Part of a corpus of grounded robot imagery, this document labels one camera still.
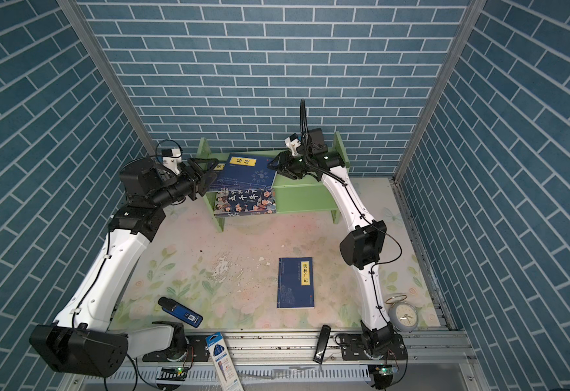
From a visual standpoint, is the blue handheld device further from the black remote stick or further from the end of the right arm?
the end of the right arm

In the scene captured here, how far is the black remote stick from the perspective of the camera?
0.71 m

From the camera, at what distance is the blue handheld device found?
0.79 meters
